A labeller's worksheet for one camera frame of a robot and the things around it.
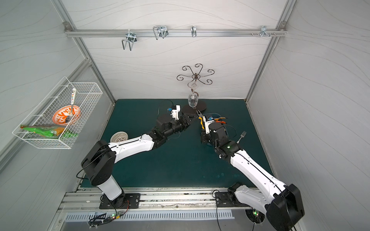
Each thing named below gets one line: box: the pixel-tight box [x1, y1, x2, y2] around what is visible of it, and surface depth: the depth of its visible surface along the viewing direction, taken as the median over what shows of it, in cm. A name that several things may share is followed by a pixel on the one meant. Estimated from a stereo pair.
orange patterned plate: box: [52, 104, 82, 127], surface depth 68 cm
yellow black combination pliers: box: [196, 109, 205, 130], surface depth 84 cm
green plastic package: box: [20, 124, 79, 139], surface depth 56 cm
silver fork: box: [236, 130, 247, 144], surface depth 101 cm
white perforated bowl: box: [110, 131, 129, 143], surface depth 97 cm
